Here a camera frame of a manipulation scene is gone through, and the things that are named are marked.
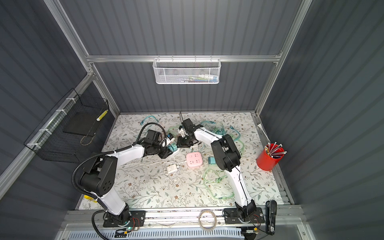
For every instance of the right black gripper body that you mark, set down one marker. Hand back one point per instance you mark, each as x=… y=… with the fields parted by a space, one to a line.
x=185 y=142

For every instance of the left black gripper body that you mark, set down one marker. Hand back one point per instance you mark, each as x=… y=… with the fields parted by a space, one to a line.
x=162 y=152

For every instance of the pink power strip cube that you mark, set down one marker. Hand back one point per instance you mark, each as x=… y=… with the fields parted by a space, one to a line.
x=194 y=160

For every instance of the teal charger plug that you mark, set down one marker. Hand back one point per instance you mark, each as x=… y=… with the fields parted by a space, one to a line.
x=211 y=161

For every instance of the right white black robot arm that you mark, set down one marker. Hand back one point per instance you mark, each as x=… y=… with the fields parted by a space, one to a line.
x=227 y=158

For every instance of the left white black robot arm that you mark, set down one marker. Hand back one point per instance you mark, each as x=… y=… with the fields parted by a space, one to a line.
x=95 y=176

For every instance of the white power plug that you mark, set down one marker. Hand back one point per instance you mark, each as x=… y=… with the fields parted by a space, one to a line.
x=172 y=169

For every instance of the teal chargers on white cube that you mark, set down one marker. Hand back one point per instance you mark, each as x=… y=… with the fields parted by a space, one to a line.
x=172 y=147

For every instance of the white power strip cube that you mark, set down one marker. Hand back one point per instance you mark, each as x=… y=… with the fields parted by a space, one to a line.
x=175 y=152

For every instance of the red pen cup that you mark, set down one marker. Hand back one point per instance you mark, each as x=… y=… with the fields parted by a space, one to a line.
x=270 y=156

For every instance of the yellow bottle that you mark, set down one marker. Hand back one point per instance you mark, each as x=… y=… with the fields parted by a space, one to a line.
x=89 y=198

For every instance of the white wire mesh basket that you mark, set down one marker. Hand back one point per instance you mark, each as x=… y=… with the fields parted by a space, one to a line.
x=187 y=73

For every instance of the black wire basket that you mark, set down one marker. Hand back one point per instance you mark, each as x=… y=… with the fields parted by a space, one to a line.
x=72 y=132

